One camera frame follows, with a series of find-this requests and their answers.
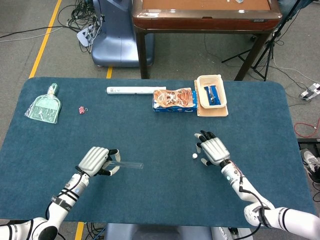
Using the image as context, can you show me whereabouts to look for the grey robot torso base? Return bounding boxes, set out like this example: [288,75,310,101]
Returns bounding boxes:
[103,223,253,240]

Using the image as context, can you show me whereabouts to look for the green dustpan brush set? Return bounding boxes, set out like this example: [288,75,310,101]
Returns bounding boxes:
[24,83,62,125]

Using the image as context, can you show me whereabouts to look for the grey sneaker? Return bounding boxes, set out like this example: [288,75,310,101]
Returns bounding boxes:
[301,148,320,182]

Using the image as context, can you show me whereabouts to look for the black cable bundle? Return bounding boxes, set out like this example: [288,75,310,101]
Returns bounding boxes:
[57,0,101,53]

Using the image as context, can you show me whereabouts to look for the blue cookie box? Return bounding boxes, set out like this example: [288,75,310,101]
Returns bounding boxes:
[152,90,198,113]

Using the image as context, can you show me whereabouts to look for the orange snack bag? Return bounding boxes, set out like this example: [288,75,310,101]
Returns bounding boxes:
[152,87,194,110]

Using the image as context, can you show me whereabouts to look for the white power strip with plugs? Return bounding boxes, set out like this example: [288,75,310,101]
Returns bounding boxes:
[76,26,101,47]

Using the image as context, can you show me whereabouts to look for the clear glass test tube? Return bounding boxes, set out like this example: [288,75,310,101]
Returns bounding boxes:
[108,159,145,170]

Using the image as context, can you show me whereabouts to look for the white floor power strip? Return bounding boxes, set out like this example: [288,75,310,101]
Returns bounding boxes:
[299,83,320,101]

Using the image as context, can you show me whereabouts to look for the red cable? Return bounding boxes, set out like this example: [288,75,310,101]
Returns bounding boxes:
[293,121,320,138]

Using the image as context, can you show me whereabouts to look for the blue snack packet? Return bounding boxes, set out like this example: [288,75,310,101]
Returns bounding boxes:
[203,85,221,106]

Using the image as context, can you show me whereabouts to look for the black tripod stand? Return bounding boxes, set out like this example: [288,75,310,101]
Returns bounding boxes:
[221,0,301,81]

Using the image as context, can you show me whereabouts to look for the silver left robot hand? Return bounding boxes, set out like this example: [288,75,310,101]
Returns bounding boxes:
[76,146,122,177]

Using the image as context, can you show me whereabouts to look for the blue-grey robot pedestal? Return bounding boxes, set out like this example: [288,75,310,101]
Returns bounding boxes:
[91,0,155,68]

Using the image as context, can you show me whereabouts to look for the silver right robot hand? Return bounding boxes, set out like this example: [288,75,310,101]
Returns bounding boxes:
[194,129,231,167]

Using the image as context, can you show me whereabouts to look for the long white wrap box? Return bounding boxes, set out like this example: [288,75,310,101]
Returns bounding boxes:
[106,86,167,96]

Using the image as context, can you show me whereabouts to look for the brown mahjong table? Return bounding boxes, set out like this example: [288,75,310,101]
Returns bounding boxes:
[131,0,283,81]

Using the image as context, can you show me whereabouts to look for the beige spiral notebook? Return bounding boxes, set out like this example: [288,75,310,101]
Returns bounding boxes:
[194,79,229,118]

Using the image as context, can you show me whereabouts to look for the beige plastic container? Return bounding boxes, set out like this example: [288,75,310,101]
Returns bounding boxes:
[196,74,228,110]

